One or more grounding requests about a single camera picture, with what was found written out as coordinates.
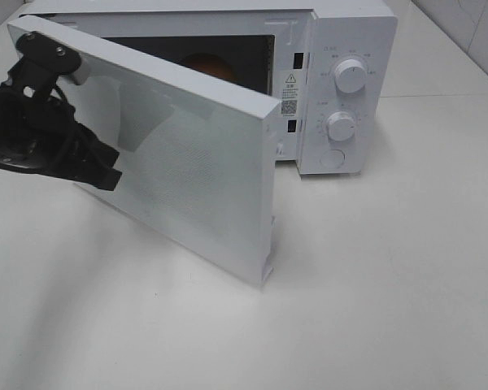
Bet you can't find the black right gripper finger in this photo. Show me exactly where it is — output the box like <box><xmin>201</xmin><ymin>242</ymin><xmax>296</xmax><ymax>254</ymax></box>
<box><xmin>44</xmin><ymin>162</ymin><xmax>122</xmax><ymax>190</ymax></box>

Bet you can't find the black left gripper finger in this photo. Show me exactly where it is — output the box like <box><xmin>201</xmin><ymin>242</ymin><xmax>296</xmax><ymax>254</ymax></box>
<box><xmin>71</xmin><ymin>132</ymin><xmax>119</xmax><ymax>167</ymax></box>

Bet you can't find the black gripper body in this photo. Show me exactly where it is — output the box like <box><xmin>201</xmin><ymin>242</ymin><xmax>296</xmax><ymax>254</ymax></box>
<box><xmin>0</xmin><ymin>57</ymin><xmax>89</xmax><ymax>163</ymax></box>

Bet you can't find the white microwave door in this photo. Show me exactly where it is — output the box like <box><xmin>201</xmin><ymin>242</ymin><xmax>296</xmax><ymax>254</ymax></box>
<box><xmin>8</xmin><ymin>15</ymin><xmax>279</xmax><ymax>285</ymax></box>

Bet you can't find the burger with sesame-free bun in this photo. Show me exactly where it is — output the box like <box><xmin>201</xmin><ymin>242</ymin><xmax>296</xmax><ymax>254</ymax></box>
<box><xmin>180</xmin><ymin>53</ymin><xmax>237</xmax><ymax>83</ymax></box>

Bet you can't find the round door release button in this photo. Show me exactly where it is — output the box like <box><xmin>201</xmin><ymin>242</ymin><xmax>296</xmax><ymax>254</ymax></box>
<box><xmin>320</xmin><ymin>149</ymin><xmax>345</xmax><ymax>171</ymax></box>

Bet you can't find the white timer knob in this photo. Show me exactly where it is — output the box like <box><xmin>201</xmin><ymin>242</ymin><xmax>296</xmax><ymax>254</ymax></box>
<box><xmin>326</xmin><ymin>111</ymin><xmax>356</xmax><ymax>141</ymax></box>

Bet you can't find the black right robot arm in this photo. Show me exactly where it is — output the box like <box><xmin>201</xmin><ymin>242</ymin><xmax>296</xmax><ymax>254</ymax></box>
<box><xmin>0</xmin><ymin>57</ymin><xmax>122</xmax><ymax>191</ymax></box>

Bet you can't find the white microwave oven body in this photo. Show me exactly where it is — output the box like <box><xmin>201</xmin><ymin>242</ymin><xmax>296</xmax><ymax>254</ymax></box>
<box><xmin>24</xmin><ymin>1</ymin><xmax>398</xmax><ymax>175</ymax></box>

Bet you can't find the white upper power knob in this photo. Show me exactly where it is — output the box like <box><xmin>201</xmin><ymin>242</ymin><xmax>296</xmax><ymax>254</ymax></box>
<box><xmin>334</xmin><ymin>58</ymin><xmax>367</xmax><ymax>93</ymax></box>

